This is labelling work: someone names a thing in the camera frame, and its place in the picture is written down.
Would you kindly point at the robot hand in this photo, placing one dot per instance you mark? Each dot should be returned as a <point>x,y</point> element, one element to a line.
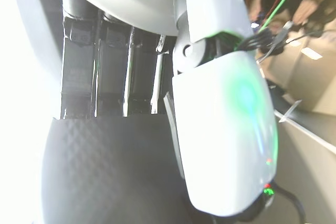
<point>110,169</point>

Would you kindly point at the person's hand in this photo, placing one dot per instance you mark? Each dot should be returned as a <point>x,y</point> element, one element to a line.
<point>305,10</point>

